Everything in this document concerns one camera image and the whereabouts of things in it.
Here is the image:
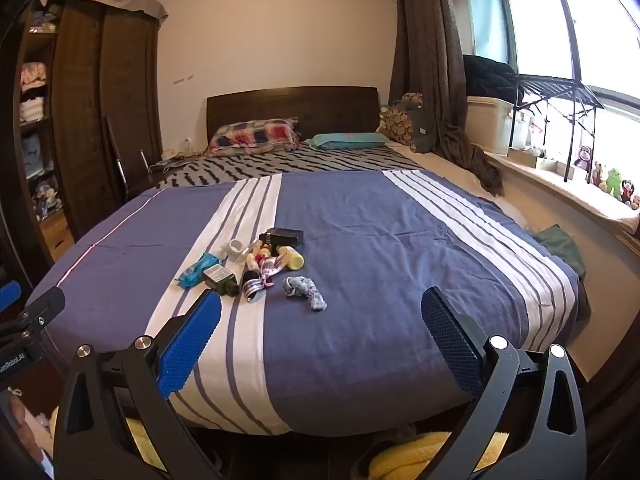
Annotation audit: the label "blue plastic packet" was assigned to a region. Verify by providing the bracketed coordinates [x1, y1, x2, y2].
[176, 252, 223, 289]

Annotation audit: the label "black coat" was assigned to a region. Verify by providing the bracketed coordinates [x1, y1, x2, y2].
[462, 54, 522, 107]

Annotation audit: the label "grey cushion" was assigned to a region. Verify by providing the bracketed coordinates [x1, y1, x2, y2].
[400, 100, 437, 155]

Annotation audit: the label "striped ribbon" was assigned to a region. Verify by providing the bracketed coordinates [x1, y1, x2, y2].
[246, 257, 288, 293]

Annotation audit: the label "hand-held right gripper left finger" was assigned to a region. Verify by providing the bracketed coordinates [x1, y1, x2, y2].
[52, 289, 222, 480]

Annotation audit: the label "blue cloth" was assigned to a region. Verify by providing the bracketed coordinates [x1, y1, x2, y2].
[282, 276, 328, 312]

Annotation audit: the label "teal roller blind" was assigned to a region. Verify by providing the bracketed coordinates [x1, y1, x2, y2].
[462, 0, 507, 59]

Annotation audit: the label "dark green bottle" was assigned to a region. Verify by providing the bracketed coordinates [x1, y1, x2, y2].
[202, 263, 241, 296]

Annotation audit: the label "black rectangular box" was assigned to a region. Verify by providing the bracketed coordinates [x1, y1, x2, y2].
[259, 227, 305, 250]

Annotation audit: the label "zebra pattern blanket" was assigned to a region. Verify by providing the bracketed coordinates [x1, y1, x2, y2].
[159, 141, 428, 190]

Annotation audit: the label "large window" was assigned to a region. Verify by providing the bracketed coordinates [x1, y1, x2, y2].
[500, 0, 640, 131]

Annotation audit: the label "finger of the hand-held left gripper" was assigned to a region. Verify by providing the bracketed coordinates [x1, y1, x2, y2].
[0, 286, 67, 342]
[0, 281, 23, 312]

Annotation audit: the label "black folding rack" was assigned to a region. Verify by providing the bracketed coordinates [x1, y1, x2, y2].
[509, 72, 607, 184]

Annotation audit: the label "yellow bottle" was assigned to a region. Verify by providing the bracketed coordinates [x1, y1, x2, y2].
[276, 246, 305, 269]

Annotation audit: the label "colourful folded clothes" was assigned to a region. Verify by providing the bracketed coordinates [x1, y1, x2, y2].
[32, 179, 64, 222]

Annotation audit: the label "log print cushion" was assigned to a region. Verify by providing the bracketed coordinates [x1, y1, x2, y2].
[378, 92, 423, 152]

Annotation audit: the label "teal pillow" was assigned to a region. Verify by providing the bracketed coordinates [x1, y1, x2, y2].
[306, 132, 388, 151]

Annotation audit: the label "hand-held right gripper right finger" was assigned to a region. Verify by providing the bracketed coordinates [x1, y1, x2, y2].
[420, 287, 587, 480]

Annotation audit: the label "green cloth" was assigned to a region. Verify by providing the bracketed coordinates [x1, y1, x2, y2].
[529, 225, 587, 278]

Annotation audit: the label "brown wooden wardrobe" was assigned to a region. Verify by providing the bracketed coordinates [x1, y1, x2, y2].
[50, 0, 167, 242]

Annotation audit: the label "green frog plush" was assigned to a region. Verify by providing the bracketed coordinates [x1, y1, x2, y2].
[604, 167, 625, 197]

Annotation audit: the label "person's left hand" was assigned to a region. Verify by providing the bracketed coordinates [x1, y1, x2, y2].
[0, 394, 53, 476]

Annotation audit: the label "brown curtain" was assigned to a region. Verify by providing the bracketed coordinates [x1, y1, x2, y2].
[389, 0, 505, 197]

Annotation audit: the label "pink folded clothes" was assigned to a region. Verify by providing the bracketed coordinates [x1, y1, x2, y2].
[21, 62, 49, 99]

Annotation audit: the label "dark wooden headboard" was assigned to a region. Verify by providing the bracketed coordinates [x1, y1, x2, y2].
[206, 86, 379, 153]

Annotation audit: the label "white storage box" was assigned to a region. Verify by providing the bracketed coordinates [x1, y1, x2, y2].
[466, 96, 517, 157]

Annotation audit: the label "blue folded clothes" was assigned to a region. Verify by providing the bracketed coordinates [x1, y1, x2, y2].
[22, 134, 56, 179]

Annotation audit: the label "open wardrobe shelf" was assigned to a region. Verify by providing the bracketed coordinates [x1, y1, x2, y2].
[12, 0, 68, 261]

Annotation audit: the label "plaid pillow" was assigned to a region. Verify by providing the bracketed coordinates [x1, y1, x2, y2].
[207, 119, 301, 156]

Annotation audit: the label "blue white striped bedsheet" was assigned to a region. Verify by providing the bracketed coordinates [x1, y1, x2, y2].
[25, 169, 592, 436]

